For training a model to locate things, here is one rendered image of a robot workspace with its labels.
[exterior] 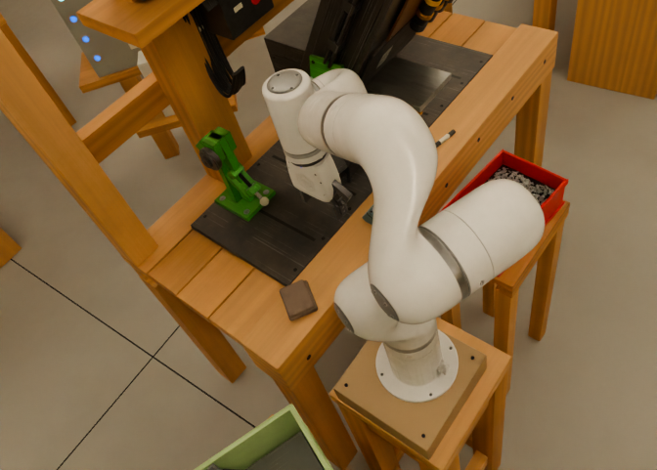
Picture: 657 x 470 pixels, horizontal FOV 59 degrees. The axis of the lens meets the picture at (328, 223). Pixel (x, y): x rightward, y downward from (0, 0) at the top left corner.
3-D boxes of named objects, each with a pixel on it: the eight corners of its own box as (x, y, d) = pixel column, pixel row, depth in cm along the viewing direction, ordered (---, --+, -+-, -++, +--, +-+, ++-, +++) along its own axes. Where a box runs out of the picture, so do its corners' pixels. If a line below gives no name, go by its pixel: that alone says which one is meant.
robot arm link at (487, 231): (351, 273, 113) (418, 228, 116) (387, 324, 112) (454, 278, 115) (407, 221, 64) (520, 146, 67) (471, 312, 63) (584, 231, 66)
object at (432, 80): (452, 81, 167) (451, 72, 164) (420, 115, 160) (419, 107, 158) (345, 49, 187) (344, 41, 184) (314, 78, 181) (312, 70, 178)
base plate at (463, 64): (493, 59, 203) (493, 54, 201) (289, 289, 160) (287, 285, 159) (394, 32, 225) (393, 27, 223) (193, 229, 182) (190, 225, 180)
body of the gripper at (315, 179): (273, 150, 110) (288, 190, 118) (314, 169, 104) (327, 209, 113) (298, 126, 112) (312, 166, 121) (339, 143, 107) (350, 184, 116)
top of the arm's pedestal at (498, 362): (511, 363, 142) (512, 356, 139) (443, 477, 129) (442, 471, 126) (402, 304, 158) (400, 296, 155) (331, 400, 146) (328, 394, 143)
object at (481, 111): (554, 66, 213) (559, 31, 202) (292, 394, 155) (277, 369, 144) (519, 57, 221) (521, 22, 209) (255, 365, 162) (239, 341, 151)
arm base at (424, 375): (470, 342, 136) (467, 303, 121) (439, 416, 127) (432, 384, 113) (396, 315, 144) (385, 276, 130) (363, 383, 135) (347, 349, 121)
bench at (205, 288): (539, 199, 270) (557, 36, 203) (343, 472, 213) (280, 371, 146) (414, 150, 306) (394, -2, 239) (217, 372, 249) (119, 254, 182)
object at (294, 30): (384, 84, 203) (370, -5, 177) (330, 139, 192) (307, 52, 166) (343, 70, 213) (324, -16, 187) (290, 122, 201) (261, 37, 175)
